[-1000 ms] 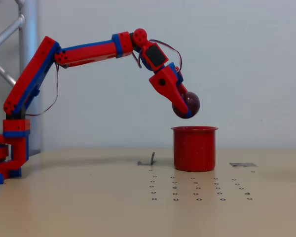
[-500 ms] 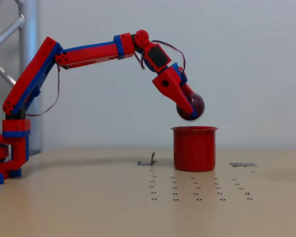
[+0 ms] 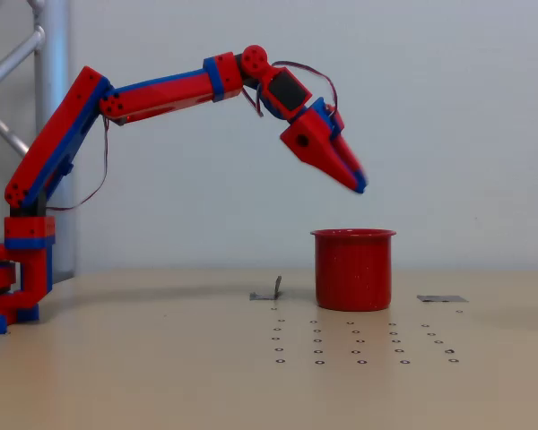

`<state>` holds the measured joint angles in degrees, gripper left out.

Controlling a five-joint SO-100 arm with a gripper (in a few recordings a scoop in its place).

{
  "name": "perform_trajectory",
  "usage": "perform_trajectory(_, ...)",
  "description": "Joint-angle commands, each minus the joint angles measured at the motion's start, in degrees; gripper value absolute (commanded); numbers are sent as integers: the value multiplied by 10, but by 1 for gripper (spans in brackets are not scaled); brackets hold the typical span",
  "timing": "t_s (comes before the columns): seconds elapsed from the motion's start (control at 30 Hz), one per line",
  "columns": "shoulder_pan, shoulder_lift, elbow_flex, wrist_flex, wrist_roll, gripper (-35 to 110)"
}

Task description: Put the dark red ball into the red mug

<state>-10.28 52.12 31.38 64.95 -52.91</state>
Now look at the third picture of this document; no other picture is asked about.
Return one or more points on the small grey metal bracket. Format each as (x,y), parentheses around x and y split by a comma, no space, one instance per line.
(269,295)

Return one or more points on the silver metal tube frame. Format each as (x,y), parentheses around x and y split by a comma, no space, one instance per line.
(53,67)

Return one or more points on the flat grey metal plate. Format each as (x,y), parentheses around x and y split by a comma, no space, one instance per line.
(441,298)

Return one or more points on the red enamel cup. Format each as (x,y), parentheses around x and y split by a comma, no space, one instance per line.
(353,273)

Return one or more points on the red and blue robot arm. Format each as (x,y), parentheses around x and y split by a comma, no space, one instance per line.
(161,92)

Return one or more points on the red and blue gripper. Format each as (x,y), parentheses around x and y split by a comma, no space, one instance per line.
(315,140)

